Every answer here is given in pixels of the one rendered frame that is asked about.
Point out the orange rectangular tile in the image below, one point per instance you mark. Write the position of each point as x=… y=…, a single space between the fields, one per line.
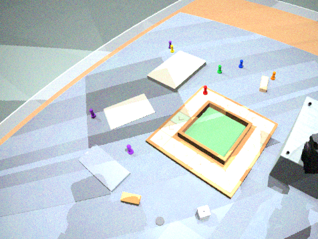
x=130 y=198

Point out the orange square board track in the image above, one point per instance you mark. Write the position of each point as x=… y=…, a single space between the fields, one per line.
x=228 y=162

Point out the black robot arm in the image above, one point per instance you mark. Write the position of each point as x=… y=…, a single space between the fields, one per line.
x=309 y=155

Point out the white die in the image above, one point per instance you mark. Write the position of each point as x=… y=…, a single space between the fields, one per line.
x=203 y=212

